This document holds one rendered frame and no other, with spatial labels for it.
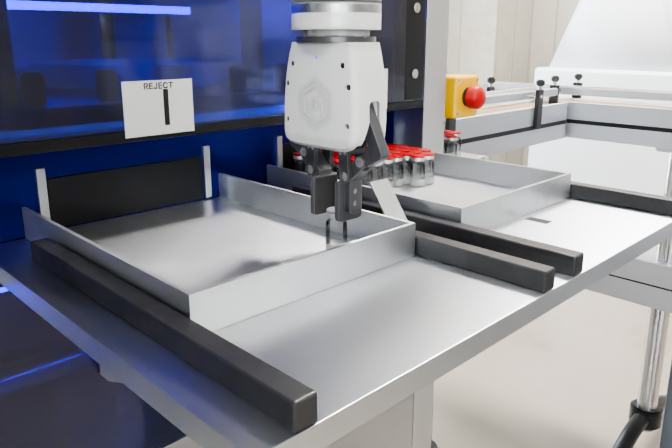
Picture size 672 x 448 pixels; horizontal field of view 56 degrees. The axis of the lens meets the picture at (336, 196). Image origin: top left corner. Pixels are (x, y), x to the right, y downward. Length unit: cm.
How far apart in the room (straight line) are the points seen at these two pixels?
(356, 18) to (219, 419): 35
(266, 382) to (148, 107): 41
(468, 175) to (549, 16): 344
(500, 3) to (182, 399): 380
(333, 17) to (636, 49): 278
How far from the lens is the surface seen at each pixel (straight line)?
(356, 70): 56
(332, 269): 56
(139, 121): 72
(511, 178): 96
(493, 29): 406
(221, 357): 41
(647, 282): 179
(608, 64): 334
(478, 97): 111
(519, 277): 58
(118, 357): 48
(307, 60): 60
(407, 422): 123
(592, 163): 336
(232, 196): 86
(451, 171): 101
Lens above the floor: 109
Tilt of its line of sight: 14 degrees down
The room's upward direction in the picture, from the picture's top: straight up
